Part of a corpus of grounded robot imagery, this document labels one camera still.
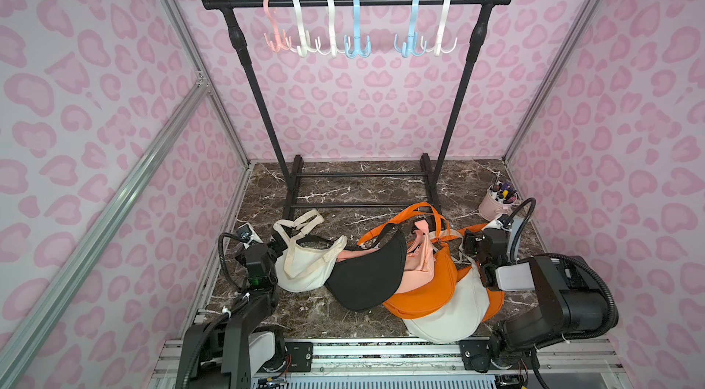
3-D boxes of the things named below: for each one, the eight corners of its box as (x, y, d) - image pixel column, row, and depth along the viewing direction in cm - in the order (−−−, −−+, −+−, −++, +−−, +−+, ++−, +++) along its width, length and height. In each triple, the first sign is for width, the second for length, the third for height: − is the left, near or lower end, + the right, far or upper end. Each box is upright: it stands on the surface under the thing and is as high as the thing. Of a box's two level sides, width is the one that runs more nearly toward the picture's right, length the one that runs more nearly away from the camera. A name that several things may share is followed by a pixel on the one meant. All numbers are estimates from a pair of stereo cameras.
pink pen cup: (483, 224, 102) (496, 203, 91) (476, 204, 107) (488, 182, 97) (505, 224, 102) (521, 202, 91) (497, 204, 107) (511, 182, 97)
